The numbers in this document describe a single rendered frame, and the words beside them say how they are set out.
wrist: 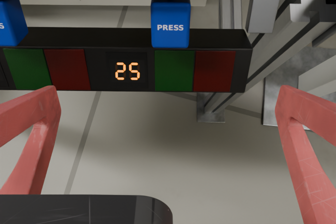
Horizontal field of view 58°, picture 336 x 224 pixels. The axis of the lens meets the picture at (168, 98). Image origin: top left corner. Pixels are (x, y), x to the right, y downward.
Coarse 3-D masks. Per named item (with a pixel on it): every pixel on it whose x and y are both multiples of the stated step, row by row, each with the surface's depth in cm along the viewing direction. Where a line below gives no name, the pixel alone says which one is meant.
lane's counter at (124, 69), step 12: (108, 60) 22; (120, 60) 22; (132, 60) 22; (144, 60) 22; (108, 72) 23; (120, 72) 23; (132, 72) 23; (144, 72) 23; (120, 84) 24; (132, 84) 24; (144, 84) 24
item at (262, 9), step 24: (264, 0) 22; (264, 24) 23; (0, 48) 22; (48, 48) 22; (72, 48) 22; (96, 48) 22; (120, 48) 22; (144, 48) 22; (168, 48) 22; (192, 48) 22; (216, 48) 22; (240, 48) 22; (96, 72) 23; (240, 72) 23
